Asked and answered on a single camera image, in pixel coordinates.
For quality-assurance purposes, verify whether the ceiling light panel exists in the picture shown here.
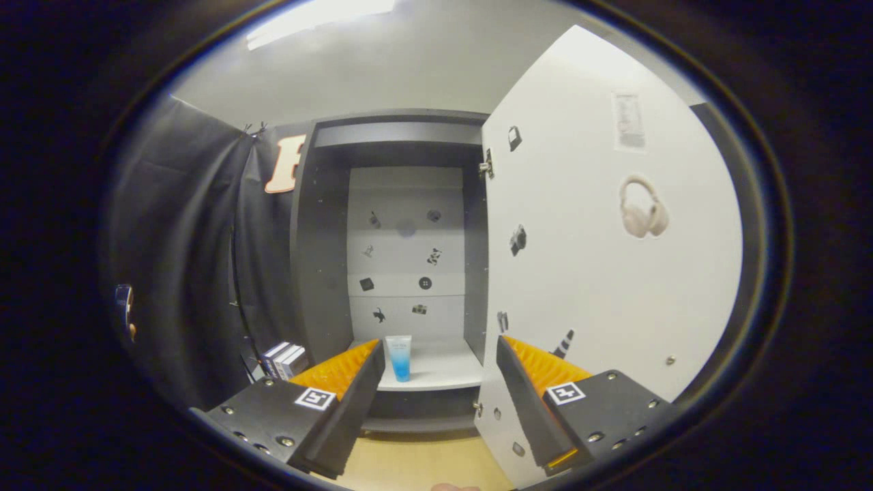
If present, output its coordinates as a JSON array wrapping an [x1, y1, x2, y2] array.
[[246, 0, 396, 52]]

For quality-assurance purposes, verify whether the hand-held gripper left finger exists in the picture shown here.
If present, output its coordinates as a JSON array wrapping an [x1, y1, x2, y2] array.
[[203, 338, 386, 479]]

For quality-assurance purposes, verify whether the grey cabinet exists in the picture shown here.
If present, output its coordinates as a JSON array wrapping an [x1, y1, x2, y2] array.
[[290, 109, 492, 435]]

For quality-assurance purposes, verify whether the white blue tube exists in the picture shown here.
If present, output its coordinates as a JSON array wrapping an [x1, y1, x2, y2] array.
[[385, 334, 413, 383]]

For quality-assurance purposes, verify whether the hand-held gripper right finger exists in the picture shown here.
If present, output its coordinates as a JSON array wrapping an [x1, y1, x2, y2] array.
[[495, 335, 677, 478]]

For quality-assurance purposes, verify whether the white cabinet door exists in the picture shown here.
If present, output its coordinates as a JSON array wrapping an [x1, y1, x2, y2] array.
[[473, 24, 768, 489]]

